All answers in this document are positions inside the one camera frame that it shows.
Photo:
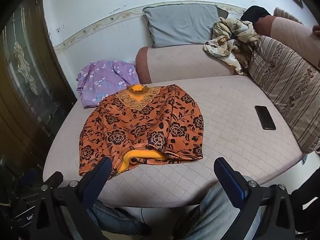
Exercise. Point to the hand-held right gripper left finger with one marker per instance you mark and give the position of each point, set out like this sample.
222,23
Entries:
100,177

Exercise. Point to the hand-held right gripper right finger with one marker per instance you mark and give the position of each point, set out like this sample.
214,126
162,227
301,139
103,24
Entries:
230,180

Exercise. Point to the orange floral shirt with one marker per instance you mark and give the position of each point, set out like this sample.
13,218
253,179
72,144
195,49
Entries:
140,127

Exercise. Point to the person's legs in jeans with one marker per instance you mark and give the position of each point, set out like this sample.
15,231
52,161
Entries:
215,212

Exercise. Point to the black smartphone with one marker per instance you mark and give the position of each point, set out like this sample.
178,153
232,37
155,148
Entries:
265,117

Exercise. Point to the pink sofa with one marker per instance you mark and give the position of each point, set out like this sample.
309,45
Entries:
225,100

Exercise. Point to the purple floral garment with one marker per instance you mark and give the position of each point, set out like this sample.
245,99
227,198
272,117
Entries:
105,80

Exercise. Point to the wooden door with glass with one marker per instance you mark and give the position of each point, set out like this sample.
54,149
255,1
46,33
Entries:
25,105

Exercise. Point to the striped floral cushion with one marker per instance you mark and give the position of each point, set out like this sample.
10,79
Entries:
287,80

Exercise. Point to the cream floral blanket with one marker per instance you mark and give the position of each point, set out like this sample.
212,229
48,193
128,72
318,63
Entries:
225,45

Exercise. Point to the grey pillow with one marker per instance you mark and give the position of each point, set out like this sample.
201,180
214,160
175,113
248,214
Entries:
180,25

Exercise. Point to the black cloth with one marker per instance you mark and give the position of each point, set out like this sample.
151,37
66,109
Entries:
255,13

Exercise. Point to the striped cloth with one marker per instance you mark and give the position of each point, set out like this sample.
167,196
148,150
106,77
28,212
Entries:
286,15

